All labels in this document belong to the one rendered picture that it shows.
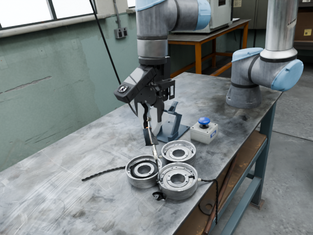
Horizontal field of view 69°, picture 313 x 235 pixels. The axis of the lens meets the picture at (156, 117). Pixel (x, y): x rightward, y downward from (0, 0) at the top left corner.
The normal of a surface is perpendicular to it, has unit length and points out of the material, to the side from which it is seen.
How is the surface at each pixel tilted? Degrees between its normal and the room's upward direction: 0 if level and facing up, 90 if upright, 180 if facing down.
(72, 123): 90
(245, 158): 0
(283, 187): 0
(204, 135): 90
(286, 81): 97
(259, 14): 90
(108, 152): 0
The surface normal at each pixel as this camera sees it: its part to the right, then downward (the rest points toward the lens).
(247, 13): -0.64, 0.43
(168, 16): 0.47, 0.42
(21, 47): 0.77, 0.23
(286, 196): -0.11, -0.87
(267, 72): -0.83, 0.39
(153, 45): 0.06, 0.40
